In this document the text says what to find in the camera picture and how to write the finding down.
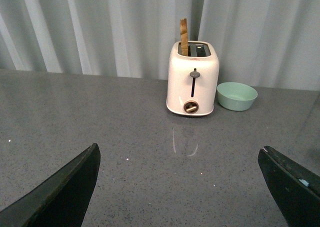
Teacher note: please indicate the white toaster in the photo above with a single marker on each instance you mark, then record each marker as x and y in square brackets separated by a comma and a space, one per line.
[192, 80]

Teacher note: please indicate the brown toast slice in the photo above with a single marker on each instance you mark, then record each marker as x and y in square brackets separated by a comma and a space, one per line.
[184, 37]

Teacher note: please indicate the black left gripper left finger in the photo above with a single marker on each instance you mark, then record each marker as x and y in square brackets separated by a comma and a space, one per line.
[61, 200]

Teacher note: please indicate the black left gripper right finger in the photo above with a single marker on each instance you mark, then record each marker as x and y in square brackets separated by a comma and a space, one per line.
[295, 189]

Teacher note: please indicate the grey curtain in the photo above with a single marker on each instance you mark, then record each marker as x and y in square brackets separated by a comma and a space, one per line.
[265, 43]

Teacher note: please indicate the green bowl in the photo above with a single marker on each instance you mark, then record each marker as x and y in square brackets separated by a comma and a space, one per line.
[236, 96]

